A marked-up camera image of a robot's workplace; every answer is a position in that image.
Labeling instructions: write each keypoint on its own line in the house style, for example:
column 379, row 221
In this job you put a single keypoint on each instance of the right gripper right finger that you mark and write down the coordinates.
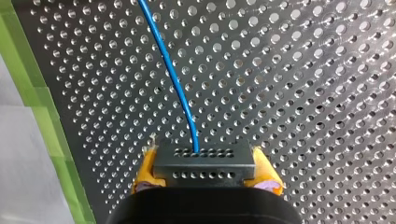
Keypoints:
column 264, row 172

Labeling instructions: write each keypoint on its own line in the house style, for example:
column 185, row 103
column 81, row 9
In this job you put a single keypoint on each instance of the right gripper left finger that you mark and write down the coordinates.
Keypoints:
column 145, row 174

